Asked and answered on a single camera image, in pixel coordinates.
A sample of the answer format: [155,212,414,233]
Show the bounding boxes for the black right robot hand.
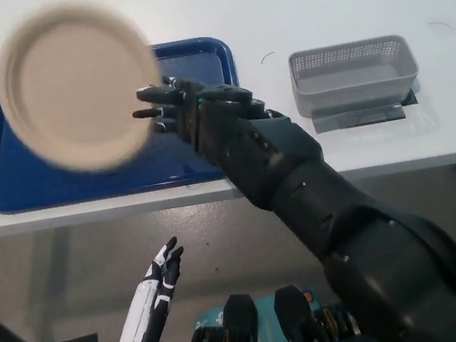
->
[126,59,270,152]

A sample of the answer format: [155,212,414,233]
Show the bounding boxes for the grey perforated plastic basket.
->
[285,31,425,120]

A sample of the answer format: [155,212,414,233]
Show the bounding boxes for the beige paper plate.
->
[0,0,176,187]

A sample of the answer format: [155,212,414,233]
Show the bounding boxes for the blue plastic serving tray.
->
[0,31,254,217]

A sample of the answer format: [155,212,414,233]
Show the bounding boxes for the black robot legs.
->
[173,277,351,342]

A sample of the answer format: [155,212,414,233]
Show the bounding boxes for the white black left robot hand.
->
[101,235,201,342]

